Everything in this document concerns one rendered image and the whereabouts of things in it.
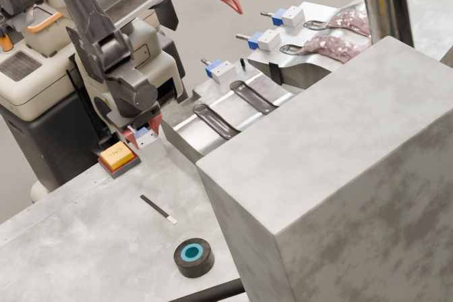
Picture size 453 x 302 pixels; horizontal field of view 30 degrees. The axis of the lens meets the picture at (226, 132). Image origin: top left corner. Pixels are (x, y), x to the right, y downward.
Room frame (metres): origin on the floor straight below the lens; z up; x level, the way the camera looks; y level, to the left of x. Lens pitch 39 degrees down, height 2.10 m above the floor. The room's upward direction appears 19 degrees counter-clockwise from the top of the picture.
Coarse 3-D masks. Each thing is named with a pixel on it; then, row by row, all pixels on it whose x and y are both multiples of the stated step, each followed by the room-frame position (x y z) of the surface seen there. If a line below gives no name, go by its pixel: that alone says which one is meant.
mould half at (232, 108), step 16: (240, 64) 1.71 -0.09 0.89; (208, 80) 1.69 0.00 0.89; (256, 80) 1.63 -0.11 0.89; (208, 96) 1.62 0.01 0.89; (224, 96) 1.60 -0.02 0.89; (272, 96) 1.55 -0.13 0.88; (288, 96) 1.53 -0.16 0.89; (176, 112) 1.61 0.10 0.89; (192, 112) 1.59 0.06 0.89; (224, 112) 1.55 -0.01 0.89; (240, 112) 1.53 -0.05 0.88; (256, 112) 1.52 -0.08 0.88; (176, 128) 1.55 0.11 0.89; (192, 128) 1.53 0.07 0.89; (208, 128) 1.52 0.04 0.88; (240, 128) 1.48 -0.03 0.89; (176, 144) 1.58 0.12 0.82; (192, 144) 1.48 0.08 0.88; (208, 144) 1.46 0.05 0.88; (192, 160) 1.51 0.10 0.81
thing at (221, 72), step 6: (204, 60) 1.77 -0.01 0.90; (210, 66) 1.72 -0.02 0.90; (216, 66) 1.71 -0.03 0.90; (222, 66) 1.68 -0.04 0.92; (228, 66) 1.68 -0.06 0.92; (234, 66) 1.67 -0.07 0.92; (210, 72) 1.70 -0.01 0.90; (216, 72) 1.67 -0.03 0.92; (222, 72) 1.66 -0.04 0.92; (228, 72) 1.66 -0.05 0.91; (234, 72) 1.67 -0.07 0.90; (216, 78) 1.66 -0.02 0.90; (222, 78) 1.66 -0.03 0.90; (228, 78) 1.66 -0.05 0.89
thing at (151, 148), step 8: (144, 128) 1.52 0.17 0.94; (136, 136) 1.50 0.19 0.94; (144, 136) 1.48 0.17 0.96; (152, 136) 1.47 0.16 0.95; (144, 144) 1.45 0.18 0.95; (152, 144) 1.45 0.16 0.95; (160, 144) 1.46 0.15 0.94; (144, 152) 1.44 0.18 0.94; (152, 152) 1.45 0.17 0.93; (160, 152) 1.45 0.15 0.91; (144, 160) 1.46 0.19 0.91; (152, 160) 1.44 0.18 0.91
